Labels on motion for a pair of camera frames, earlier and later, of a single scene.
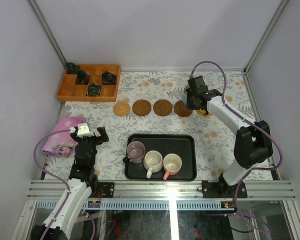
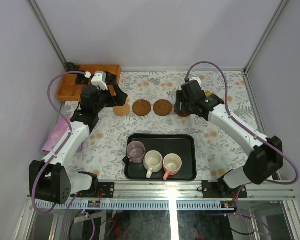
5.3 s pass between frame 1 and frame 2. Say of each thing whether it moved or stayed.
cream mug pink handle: stayed
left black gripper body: moved
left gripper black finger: moved
